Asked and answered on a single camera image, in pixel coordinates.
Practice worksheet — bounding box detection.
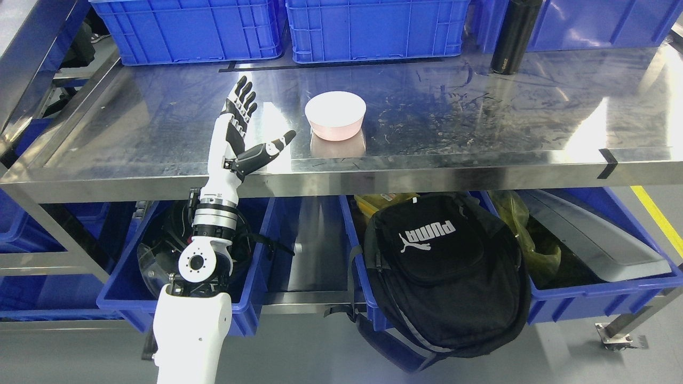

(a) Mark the blue crate top middle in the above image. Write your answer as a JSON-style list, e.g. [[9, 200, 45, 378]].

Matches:
[[285, 1, 470, 64]]

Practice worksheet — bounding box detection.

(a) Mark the steel shelf frame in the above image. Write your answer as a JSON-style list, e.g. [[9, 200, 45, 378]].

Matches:
[[2, 42, 681, 274]]

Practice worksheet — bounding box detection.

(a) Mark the grey plastic panel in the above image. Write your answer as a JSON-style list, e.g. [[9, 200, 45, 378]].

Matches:
[[519, 189, 672, 282]]

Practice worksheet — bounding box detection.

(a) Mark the pink ikea bowl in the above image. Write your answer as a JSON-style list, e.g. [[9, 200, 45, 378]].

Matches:
[[304, 91, 368, 142]]

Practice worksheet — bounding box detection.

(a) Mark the blue crate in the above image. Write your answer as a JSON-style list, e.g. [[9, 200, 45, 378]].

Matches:
[[476, 0, 683, 54], [91, 1, 287, 66], [285, 1, 470, 64]]

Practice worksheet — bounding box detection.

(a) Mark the blue bin lower left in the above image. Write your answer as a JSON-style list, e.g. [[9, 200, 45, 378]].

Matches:
[[96, 198, 280, 337]]

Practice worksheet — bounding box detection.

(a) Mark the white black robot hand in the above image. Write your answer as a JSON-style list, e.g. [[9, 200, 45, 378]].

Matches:
[[200, 76, 297, 204]]

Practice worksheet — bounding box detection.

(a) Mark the black puma backpack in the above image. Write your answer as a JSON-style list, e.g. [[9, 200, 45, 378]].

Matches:
[[348, 192, 531, 372]]

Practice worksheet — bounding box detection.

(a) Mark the blue bin under backpack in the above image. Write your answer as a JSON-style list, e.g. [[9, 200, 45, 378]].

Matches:
[[339, 194, 443, 374]]

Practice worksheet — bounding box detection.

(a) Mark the blue bin lower right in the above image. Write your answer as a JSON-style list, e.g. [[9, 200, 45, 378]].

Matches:
[[471, 187, 681, 325]]

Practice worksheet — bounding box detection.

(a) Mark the black thermos bottle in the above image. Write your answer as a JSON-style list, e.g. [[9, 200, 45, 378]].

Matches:
[[490, 1, 543, 75]]

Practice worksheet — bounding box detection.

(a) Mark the yellow plastic bag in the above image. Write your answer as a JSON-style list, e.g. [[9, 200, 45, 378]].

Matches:
[[488, 190, 562, 289]]

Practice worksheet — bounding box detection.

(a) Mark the blue crate top right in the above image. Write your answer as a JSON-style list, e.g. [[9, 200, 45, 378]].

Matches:
[[476, 0, 683, 54]]

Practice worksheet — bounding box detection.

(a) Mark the blue crate top left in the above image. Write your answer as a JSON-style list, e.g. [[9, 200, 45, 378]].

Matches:
[[91, 1, 287, 66]]

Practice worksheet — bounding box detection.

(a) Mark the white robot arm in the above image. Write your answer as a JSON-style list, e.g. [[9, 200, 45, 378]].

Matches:
[[152, 189, 237, 383]]

